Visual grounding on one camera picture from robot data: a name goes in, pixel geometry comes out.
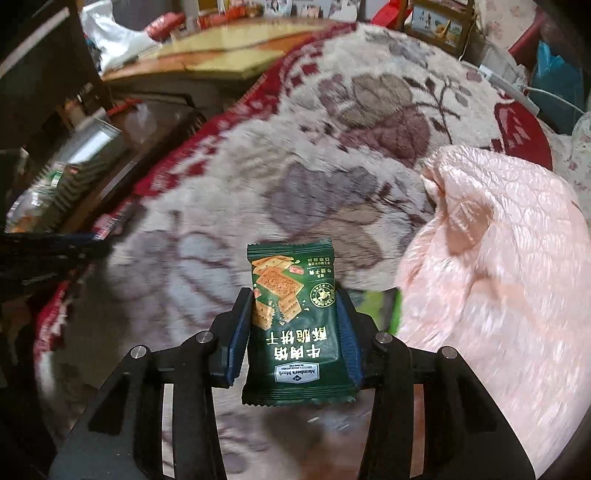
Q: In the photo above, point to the wooden table with yellow top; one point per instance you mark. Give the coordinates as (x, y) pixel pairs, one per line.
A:
(207, 50)

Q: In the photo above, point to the bright green snack packet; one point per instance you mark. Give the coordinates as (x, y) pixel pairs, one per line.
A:
(390, 304)

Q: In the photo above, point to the framed picture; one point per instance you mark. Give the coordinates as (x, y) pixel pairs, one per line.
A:
(438, 23)

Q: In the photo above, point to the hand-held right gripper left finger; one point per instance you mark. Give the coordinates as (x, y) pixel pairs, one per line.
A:
(236, 339)

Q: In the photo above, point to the white power strip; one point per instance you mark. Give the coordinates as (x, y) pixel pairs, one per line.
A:
(505, 78)

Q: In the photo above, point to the clear snack packet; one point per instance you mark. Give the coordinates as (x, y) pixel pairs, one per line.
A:
(39, 196)

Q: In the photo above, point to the dark green cracker packet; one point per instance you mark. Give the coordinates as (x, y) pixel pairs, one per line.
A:
(293, 323)

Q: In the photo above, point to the teal plastic bag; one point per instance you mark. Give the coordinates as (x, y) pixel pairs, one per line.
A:
(556, 76)

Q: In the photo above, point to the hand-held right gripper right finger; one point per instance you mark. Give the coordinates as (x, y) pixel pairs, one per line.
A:
(348, 339)

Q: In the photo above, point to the pink quilt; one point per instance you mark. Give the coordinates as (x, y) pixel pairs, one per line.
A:
(503, 286)

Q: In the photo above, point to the red packets on table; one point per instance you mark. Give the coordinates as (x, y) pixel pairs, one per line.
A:
(168, 24)

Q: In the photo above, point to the white plastic bag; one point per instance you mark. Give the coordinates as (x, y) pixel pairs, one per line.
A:
(115, 37)

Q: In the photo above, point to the red floral blanket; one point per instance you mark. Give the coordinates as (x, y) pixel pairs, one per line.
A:
(300, 161)

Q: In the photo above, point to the red plastic stool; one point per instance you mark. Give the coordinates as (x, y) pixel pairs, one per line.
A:
(526, 39)

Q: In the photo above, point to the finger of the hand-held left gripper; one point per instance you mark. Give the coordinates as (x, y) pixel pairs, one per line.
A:
(69, 238)
(64, 263)

